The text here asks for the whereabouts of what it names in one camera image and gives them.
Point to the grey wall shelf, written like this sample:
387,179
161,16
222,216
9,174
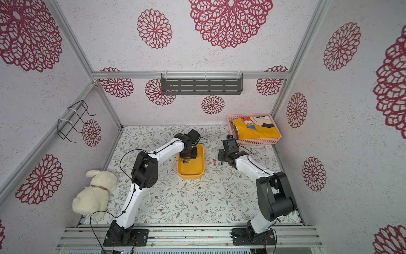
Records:
205,84

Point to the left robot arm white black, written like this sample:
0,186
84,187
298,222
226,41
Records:
144,175

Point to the yellow cartoon folded shirt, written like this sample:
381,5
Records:
255,127

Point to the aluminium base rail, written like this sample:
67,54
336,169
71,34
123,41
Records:
205,237

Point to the white plush toy dog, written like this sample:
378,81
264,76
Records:
93,200

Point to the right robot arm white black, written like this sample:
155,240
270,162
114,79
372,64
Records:
275,196

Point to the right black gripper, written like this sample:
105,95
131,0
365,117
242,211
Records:
222,155

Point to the black wire wall rack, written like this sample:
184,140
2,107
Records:
66,126

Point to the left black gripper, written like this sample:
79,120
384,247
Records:
193,156

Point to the pink plastic basket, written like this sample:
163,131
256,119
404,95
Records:
251,142

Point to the yellow plastic storage box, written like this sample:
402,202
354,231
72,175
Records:
190,169

